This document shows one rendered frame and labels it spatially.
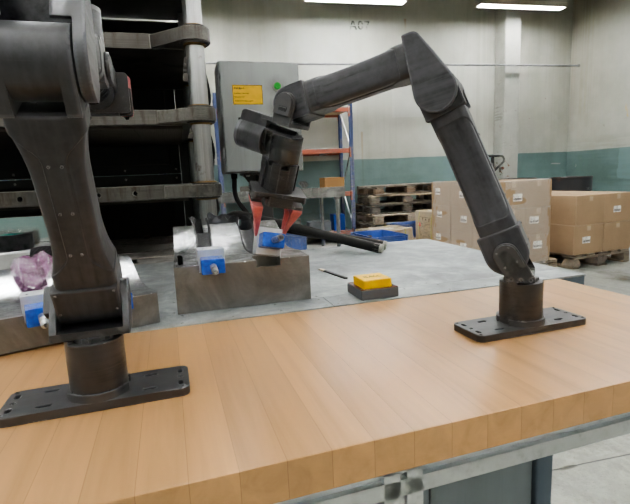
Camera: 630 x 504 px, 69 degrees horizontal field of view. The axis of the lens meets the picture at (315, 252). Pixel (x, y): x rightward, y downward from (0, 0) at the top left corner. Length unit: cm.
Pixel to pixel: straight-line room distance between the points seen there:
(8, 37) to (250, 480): 40
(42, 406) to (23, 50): 37
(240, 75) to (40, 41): 139
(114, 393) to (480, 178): 57
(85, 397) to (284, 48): 752
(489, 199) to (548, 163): 900
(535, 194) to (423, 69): 414
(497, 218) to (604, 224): 489
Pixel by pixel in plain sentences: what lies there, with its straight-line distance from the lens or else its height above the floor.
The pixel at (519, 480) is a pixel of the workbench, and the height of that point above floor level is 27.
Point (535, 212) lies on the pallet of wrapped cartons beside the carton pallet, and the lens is 484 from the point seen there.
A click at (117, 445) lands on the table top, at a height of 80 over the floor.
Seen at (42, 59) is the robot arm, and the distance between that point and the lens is 44.
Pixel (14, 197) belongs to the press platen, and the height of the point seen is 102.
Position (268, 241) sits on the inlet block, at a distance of 87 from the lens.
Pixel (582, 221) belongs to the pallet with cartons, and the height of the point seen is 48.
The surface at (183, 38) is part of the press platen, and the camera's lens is 167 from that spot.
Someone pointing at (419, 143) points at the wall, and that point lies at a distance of 836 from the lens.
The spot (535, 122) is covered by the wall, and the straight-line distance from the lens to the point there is 957.
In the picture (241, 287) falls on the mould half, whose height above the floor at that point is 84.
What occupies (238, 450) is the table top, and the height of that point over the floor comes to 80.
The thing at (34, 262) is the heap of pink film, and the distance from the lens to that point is 101.
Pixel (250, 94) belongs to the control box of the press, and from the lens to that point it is 179.
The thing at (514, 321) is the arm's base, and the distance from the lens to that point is 76.
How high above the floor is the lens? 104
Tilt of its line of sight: 9 degrees down
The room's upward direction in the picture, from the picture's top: 3 degrees counter-clockwise
